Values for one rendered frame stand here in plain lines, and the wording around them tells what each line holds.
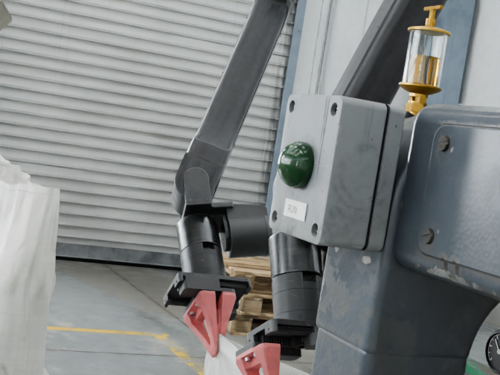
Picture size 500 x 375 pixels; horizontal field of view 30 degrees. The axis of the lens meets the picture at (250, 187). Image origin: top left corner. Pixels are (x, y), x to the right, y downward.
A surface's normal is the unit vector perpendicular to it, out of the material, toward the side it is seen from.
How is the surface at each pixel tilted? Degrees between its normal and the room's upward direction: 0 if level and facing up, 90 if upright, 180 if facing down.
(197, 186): 62
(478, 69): 90
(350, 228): 90
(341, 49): 90
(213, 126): 54
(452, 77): 90
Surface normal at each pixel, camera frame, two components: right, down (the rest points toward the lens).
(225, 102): 0.10, -0.43
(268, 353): 0.42, -0.04
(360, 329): -0.91, -0.12
